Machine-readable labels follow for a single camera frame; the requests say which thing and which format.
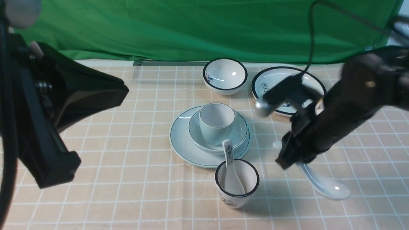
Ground black-rimmed illustrated plate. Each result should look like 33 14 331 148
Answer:
251 66 327 117

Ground pale blue cup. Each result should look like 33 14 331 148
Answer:
199 103 236 146

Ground pale blue bowl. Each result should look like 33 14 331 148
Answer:
188 111 248 155

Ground pale blue plate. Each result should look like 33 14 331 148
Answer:
169 106 252 168

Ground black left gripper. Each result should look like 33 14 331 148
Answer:
1 32 129 189

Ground white spoon with characters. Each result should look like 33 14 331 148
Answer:
222 139 244 195

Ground checkered beige tablecloth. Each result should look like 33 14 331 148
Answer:
4 61 408 230

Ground black-rimmed illustrated cup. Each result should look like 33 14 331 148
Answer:
215 159 260 209

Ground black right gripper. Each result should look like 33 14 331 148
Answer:
275 46 409 170

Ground pale blue ceramic spoon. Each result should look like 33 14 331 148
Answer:
272 141 351 201

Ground green backdrop cloth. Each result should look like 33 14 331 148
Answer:
13 0 404 65

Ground small black-rimmed white bowl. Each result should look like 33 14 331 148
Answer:
203 58 248 96

